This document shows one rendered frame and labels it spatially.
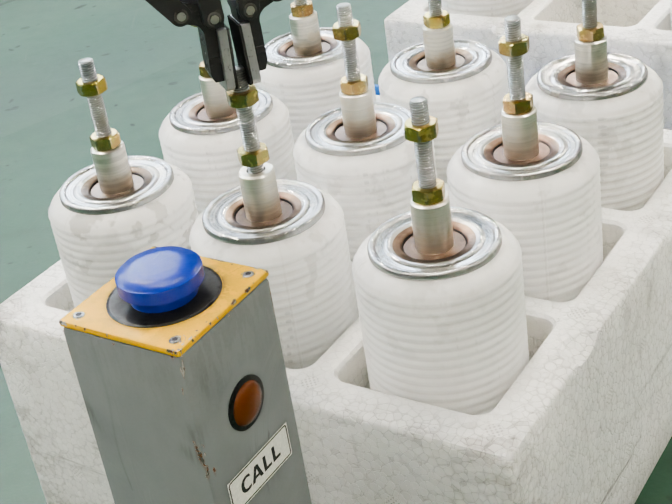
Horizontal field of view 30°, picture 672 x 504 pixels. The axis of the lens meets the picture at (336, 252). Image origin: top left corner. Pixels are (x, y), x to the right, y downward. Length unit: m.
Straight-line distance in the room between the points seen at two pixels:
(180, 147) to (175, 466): 0.35
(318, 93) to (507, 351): 0.33
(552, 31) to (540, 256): 0.43
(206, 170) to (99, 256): 0.12
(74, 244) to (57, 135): 0.78
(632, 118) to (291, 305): 0.27
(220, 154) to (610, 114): 0.27
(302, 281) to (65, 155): 0.82
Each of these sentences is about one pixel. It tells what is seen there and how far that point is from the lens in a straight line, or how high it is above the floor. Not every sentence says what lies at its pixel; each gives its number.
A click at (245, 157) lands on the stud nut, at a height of 0.29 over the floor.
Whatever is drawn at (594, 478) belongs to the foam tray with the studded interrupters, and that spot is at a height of 0.08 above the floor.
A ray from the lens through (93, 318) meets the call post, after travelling 0.58.
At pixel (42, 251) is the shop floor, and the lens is 1.33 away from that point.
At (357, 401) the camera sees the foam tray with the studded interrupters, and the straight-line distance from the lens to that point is 0.71.
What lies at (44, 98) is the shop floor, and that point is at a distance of 1.72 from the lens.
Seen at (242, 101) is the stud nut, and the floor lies 0.33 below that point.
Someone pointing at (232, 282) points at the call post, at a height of 0.31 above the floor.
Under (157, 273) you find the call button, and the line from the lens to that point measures 0.57.
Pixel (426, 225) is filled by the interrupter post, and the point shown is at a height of 0.27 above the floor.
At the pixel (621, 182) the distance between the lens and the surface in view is 0.88.
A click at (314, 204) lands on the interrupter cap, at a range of 0.76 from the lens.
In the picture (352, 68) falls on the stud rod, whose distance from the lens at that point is 0.83.
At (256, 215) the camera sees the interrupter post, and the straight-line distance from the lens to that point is 0.76.
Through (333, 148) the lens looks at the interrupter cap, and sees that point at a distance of 0.82.
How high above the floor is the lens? 0.61
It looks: 30 degrees down
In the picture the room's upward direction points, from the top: 9 degrees counter-clockwise
